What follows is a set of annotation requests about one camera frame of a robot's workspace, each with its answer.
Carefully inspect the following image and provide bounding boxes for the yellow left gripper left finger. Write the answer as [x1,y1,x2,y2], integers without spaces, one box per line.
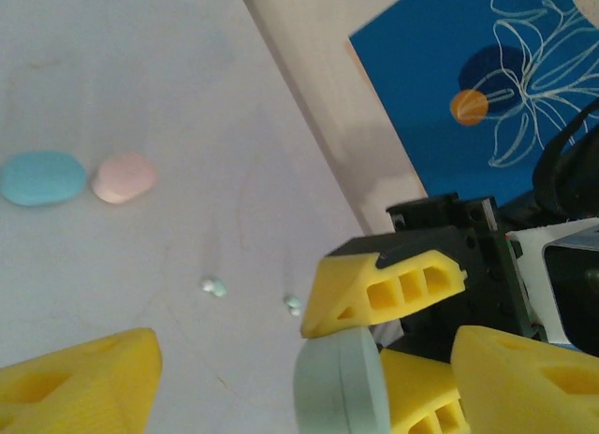
[0,327,164,434]

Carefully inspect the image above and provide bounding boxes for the blue earbud charging case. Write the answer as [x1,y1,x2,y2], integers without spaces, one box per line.
[0,151,88,209]

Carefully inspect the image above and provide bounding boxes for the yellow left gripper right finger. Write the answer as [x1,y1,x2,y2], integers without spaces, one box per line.
[450,325,599,434]

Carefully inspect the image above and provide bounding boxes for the pink earbud charging case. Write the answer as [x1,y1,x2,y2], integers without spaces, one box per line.
[92,152,158,205]

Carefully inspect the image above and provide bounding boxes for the mint green earbud charging case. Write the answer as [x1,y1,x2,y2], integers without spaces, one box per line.
[293,325,391,434]

